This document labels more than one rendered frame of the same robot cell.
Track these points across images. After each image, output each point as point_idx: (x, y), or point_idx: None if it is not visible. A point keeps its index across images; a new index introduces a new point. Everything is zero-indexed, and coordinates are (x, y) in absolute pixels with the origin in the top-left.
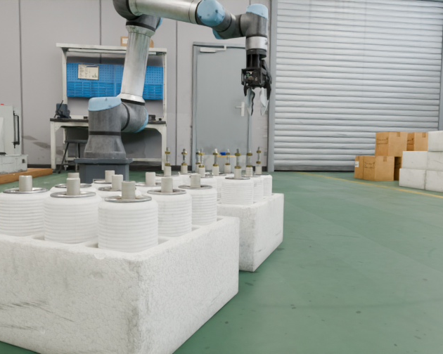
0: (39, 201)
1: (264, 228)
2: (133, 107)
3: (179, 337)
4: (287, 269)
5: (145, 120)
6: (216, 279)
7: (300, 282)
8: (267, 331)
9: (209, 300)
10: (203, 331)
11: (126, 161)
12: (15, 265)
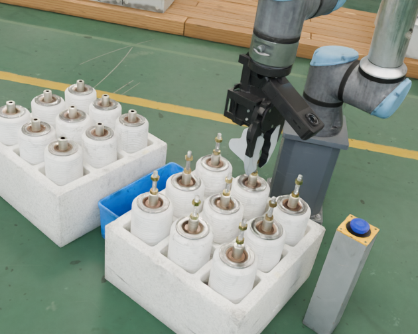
0: (66, 96)
1: (135, 272)
2: (359, 77)
3: (2, 193)
4: (96, 311)
5: (377, 105)
6: (30, 203)
7: (52, 301)
8: None
9: (24, 208)
10: (12, 212)
11: (282, 135)
12: None
